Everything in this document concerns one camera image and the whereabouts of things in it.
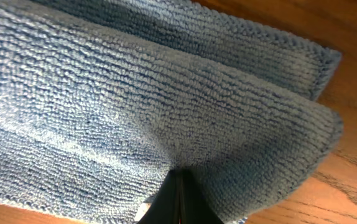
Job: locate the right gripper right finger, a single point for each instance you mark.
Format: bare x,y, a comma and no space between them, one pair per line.
194,209

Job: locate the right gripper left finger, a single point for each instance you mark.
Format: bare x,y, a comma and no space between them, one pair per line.
165,207

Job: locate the blue microfiber cloth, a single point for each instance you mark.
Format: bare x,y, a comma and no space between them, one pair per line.
100,99

